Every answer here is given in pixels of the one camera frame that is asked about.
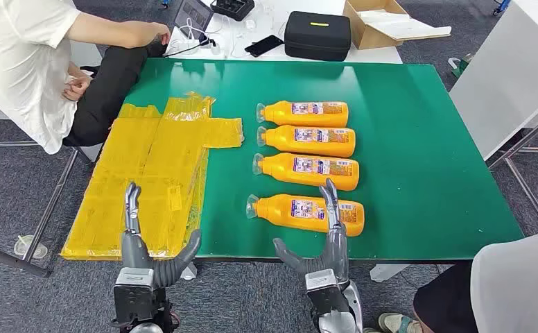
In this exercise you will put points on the person's left hand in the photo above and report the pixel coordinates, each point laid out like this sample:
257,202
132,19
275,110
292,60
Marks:
161,33

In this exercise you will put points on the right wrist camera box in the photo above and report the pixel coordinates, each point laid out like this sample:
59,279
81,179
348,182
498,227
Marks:
326,289

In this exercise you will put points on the person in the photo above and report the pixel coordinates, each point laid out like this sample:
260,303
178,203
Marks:
517,285
16,60

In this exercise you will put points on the open cardboard box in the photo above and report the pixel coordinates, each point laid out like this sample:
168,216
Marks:
379,42

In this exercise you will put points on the white adapter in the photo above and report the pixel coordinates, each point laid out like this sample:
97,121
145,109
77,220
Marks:
250,25

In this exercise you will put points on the black smartphone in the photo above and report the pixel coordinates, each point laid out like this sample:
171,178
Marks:
263,46

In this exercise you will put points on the white desk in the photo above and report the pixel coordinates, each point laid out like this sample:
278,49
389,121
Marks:
269,16

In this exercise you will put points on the white bench with metal frame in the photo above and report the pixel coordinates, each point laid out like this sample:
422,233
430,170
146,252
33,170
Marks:
87,53

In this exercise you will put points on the green and white object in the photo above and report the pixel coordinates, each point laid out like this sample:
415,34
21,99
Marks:
461,66

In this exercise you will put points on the dark tablet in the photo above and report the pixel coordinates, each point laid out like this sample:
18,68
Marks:
195,14

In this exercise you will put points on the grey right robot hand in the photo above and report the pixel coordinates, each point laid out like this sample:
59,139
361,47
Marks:
335,253

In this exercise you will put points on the black zip case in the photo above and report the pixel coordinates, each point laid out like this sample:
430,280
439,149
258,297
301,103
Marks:
317,36

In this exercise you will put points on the black tray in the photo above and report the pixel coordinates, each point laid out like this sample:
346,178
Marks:
232,8

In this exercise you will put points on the person's left forearm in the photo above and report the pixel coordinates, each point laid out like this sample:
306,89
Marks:
108,31

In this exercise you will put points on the yellow taped cardboard mat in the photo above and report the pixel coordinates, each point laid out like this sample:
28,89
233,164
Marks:
136,161

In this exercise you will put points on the white flat sheet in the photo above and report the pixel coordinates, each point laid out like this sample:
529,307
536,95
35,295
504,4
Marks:
402,27

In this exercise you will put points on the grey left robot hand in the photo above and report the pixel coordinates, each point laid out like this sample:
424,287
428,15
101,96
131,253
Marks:
136,250

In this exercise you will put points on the white table foot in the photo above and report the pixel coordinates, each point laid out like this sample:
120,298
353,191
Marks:
188,272
388,272

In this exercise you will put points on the clear plastic cup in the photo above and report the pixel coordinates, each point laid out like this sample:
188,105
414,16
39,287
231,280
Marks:
30,248

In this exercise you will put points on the black plug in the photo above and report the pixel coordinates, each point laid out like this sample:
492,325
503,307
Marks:
207,41

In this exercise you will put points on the pale sneaker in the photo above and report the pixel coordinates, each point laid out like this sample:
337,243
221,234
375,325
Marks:
395,324

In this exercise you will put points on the person's right forearm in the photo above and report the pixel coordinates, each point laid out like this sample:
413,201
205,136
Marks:
74,71

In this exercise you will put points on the orange detergent bottle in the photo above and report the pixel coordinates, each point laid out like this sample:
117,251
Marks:
283,169
278,211
287,114
287,140

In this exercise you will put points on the person's right hand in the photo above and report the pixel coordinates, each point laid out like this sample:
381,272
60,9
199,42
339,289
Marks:
77,88

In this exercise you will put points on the white table with metal legs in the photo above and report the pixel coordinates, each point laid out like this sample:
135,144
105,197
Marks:
503,69

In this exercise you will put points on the blue caster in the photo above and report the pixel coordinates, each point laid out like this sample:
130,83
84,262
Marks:
165,3
502,6

